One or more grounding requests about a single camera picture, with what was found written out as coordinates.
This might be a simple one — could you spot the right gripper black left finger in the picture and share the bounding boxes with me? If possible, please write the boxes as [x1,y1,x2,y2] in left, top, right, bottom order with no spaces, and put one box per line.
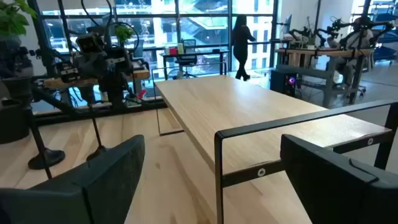
[0,134,146,224]

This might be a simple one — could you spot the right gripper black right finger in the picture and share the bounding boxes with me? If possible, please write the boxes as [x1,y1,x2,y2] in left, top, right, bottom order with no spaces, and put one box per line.
[279,133,398,224]

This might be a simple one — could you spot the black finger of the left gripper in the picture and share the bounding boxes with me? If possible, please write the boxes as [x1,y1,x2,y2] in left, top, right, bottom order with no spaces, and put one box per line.
[107,46,134,77]
[58,61,80,83]

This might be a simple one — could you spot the short black candlestick holder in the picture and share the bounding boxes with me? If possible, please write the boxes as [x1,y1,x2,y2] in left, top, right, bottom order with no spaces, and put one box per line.
[36,133,53,180]

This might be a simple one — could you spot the medium black candlestick holder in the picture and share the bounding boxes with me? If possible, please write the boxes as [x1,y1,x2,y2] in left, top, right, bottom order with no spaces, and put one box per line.
[26,107,67,171]

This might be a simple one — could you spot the wooden workbench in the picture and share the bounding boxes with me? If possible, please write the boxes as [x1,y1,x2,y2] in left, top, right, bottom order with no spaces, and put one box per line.
[43,60,151,90]

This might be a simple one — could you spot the small green potted plant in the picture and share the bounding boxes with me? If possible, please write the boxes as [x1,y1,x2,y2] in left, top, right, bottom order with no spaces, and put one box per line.
[114,24,135,46]

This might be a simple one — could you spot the black office chair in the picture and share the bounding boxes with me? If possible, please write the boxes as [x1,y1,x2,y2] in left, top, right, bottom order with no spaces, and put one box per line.
[173,39,198,79]

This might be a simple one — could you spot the black plant pot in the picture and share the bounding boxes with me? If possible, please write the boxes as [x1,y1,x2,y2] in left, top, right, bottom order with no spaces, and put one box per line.
[0,76,34,144]

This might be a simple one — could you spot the green leafy plant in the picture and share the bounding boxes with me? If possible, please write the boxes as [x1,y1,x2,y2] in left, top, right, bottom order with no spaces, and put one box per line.
[0,0,39,78]

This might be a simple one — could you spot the black office desk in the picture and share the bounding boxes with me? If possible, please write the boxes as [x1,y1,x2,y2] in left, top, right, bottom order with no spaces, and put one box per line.
[160,49,230,81]

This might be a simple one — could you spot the person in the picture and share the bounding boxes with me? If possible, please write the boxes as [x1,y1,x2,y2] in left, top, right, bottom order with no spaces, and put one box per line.
[230,14,257,82]
[325,17,376,91]

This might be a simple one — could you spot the black computer tower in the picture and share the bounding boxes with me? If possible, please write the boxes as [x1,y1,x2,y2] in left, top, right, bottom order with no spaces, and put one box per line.
[269,68,300,98]

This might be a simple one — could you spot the wooden workstation table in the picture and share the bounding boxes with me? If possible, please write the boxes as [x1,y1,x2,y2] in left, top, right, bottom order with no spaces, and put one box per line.
[275,46,376,108]

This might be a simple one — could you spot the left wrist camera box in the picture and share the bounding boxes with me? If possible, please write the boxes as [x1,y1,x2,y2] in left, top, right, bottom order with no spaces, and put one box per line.
[75,32,106,54]

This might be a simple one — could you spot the black window frame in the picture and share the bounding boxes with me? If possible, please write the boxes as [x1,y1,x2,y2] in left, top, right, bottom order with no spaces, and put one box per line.
[27,0,280,78]

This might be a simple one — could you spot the wooden shelf riser black frame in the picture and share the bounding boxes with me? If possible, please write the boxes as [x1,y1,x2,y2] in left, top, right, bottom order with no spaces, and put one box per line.
[151,63,398,224]

